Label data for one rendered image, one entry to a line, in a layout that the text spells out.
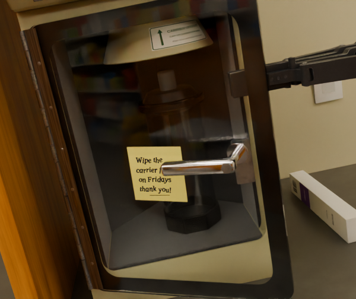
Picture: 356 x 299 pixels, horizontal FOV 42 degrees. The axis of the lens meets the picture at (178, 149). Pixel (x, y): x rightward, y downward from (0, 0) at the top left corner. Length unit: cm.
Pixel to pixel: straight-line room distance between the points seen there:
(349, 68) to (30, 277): 48
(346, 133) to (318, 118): 9
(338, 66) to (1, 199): 43
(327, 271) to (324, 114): 51
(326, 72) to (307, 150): 68
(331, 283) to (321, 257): 8
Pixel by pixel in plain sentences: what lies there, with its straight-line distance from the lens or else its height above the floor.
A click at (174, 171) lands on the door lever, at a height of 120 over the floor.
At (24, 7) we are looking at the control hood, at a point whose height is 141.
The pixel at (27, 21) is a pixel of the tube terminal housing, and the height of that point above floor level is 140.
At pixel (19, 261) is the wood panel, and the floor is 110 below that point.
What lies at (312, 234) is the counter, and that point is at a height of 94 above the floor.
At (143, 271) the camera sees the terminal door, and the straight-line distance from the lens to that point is 69.
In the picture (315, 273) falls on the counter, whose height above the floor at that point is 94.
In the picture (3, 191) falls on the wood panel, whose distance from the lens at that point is 63.
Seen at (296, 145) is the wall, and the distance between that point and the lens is 120.
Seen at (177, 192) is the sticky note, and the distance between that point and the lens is 61.
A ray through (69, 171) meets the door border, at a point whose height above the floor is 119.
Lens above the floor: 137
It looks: 16 degrees down
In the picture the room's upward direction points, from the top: 11 degrees counter-clockwise
